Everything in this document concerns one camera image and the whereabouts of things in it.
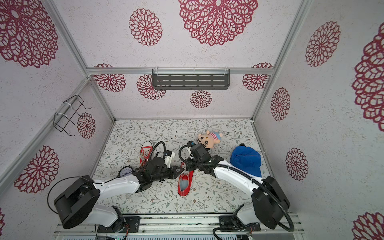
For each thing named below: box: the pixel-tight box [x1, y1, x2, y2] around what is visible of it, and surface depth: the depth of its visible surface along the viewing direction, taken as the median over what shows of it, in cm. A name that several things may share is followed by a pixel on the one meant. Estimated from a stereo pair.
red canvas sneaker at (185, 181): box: [177, 161, 195, 197], surface depth 85 cm
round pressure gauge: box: [117, 165, 134, 177], surface depth 91 cm
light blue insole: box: [180, 178, 189, 191], surface depth 86 cm
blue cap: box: [230, 143, 262, 178], surface depth 97 cm
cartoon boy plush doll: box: [197, 129, 223, 149], surface depth 102 cm
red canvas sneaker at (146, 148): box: [139, 140, 154, 167], surface depth 99 cm
